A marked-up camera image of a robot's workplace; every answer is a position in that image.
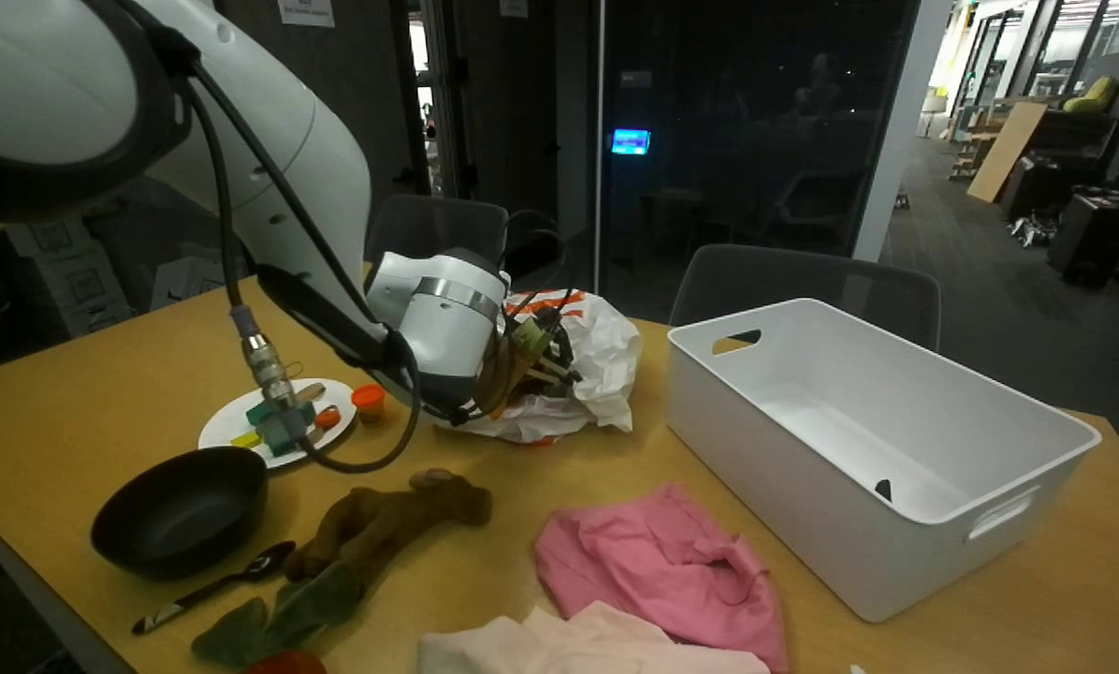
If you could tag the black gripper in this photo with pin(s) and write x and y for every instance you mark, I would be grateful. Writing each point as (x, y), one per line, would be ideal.
(515, 370)

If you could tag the white orange plastic bag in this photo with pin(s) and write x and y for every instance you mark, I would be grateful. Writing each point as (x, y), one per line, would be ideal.
(600, 360)

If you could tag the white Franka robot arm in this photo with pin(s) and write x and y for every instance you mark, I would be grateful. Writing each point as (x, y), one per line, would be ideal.
(282, 138)

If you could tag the orange toy piece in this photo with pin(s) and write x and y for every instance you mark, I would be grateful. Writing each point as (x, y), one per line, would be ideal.
(328, 418)

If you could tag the teal toy block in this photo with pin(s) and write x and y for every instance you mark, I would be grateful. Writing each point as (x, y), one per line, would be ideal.
(255, 412)
(285, 438)

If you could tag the yellow toy block on plate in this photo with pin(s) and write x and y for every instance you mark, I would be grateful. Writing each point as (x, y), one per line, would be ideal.
(243, 438)

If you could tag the dark office chair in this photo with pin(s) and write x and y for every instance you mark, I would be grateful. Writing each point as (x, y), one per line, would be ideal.
(448, 228)

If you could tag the orange small tub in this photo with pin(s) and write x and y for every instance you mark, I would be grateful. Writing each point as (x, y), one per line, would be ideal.
(368, 397)

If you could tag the small blue lit screen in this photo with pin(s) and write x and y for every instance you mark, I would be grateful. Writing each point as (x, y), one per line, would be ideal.
(628, 141)

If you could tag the pink cloth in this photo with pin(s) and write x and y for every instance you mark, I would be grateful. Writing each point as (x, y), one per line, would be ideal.
(657, 563)

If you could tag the beige wooden peg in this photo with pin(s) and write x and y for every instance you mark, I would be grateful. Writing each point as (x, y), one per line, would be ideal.
(310, 394)

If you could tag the cream pale cloth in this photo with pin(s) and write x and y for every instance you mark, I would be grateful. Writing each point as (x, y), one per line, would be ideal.
(520, 649)

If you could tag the white plastic bin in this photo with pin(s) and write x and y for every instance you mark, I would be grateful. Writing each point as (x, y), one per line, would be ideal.
(832, 526)

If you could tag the white round plate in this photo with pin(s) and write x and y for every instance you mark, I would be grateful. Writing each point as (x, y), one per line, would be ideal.
(221, 431)

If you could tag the plush red rose green leaves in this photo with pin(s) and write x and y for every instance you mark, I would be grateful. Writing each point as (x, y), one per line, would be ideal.
(282, 611)

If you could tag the black spoon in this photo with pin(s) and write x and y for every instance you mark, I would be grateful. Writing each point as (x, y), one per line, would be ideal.
(227, 582)

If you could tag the black bowl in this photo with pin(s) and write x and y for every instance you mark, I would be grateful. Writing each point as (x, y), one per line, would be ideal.
(178, 512)

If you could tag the grey equipment rack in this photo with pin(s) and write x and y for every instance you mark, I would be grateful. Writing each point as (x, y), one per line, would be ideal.
(75, 281)

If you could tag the leaning wooden board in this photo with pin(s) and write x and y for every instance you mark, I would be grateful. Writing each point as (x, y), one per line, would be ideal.
(1003, 151)

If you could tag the dark box on floor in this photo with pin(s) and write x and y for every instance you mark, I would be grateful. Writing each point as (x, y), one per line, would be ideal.
(1091, 232)

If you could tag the yellow-green lounge chair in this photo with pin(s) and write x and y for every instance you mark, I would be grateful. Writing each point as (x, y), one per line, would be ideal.
(1091, 95)

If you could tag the white paper wall sign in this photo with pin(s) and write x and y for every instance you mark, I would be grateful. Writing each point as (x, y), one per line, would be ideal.
(304, 14)

